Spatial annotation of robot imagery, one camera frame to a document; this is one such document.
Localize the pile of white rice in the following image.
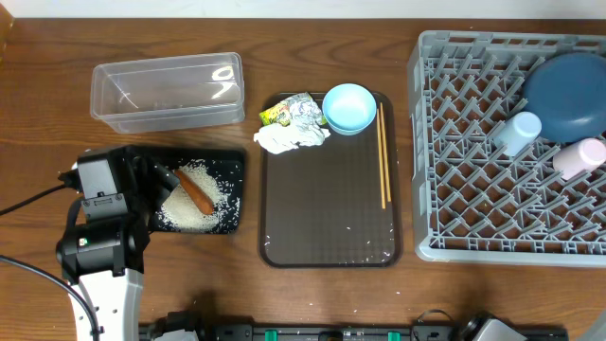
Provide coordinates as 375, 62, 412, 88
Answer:
158, 159, 242, 234

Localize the orange carrot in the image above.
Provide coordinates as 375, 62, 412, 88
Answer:
174, 170, 214, 215

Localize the light blue cup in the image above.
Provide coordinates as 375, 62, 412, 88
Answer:
493, 112, 543, 156

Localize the dark blue bowl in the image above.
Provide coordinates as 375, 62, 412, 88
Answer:
523, 52, 605, 143

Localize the pink cup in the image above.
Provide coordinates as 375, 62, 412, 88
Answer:
553, 138, 606, 180

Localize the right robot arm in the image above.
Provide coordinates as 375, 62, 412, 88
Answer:
452, 314, 569, 341

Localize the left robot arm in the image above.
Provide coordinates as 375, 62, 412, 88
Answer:
56, 146, 179, 340

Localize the grey dishwasher rack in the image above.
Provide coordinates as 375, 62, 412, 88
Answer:
407, 30, 605, 268

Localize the black rectangular tray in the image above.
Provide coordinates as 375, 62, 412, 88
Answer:
133, 146, 244, 234

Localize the clear plastic container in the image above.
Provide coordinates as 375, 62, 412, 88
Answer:
90, 52, 245, 134

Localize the crumpled white tissue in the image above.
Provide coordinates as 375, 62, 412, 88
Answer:
253, 123, 330, 154

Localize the yellow green snack wrapper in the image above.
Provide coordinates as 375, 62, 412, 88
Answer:
259, 93, 327, 126

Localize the crumpled silver foil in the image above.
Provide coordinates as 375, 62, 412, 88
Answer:
289, 99, 321, 128

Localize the brown serving tray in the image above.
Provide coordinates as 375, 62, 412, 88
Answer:
258, 92, 402, 268

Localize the light blue small bowl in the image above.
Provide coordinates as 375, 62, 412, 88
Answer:
322, 83, 377, 135

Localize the left wooden chopstick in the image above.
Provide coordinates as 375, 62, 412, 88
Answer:
376, 109, 386, 210

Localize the wooden chopstick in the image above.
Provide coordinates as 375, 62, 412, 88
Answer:
379, 102, 392, 203
376, 109, 386, 210

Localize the right wooden chopstick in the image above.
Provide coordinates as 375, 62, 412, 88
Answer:
379, 102, 392, 203

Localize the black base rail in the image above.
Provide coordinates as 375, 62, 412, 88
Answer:
137, 311, 569, 341

